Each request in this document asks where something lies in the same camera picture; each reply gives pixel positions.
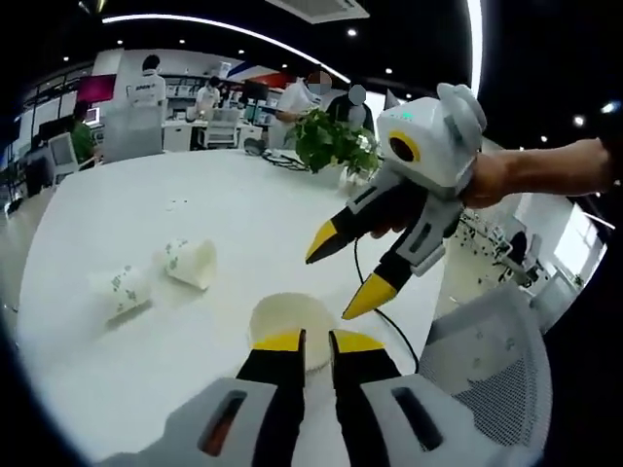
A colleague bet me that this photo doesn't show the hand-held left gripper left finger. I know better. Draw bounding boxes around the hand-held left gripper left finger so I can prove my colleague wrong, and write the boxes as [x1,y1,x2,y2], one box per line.
[104,329,309,467]

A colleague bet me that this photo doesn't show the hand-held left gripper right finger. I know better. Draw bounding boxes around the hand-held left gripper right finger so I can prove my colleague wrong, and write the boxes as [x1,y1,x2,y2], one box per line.
[328,329,508,467]

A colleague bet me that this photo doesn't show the white paper cup green print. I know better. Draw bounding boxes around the white paper cup green print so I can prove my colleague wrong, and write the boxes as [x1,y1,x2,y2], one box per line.
[86,264,156,326]
[246,290,339,375]
[154,236,219,292]

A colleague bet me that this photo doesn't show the person's right hand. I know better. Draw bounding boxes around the person's right hand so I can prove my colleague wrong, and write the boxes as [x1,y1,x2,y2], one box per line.
[368,150,510,240]

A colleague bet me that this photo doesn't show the small glass jar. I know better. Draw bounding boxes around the small glass jar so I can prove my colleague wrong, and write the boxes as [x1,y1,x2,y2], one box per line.
[339,162,365,190]

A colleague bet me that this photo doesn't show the potted green plant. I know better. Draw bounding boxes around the potted green plant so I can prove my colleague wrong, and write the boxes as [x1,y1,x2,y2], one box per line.
[283,107,382,177]

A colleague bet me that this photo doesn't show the black office chair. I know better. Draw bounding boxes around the black office chair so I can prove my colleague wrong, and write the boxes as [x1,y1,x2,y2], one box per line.
[503,229,531,286]

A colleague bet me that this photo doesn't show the grey mesh office chair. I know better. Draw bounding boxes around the grey mesh office chair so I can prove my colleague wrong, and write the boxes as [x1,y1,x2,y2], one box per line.
[417,280,555,449]

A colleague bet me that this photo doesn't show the white office chair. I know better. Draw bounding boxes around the white office chair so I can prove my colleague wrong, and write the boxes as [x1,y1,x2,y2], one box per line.
[206,109,243,150]

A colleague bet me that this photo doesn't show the ceiling air vent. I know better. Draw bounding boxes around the ceiling air vent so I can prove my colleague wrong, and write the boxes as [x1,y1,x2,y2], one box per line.
[265,0,367,24]

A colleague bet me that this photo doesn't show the white storage shelf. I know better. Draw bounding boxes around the white storage shelf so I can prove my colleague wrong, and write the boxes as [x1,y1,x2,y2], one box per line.
[165,72,235,111]

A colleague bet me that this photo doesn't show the grey partition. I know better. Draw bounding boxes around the grey partition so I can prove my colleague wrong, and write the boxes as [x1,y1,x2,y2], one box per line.
[100,103,165,162]

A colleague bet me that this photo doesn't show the white desktop monitor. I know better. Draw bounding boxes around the white desktop monitor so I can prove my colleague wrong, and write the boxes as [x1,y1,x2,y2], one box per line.
[48,133,80,176]

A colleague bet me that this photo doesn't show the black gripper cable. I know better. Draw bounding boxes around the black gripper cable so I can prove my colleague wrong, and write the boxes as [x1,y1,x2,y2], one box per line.
[352,233,421,377]

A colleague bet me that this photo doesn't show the black white cable bundle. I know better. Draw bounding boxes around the black white cable bundle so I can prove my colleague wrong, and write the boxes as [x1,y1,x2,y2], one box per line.
[262,148,313,172]

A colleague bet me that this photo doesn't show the magenta wall screen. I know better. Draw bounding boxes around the magenta wall screen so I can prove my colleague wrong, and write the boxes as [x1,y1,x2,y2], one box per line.
[77,74,118,104]

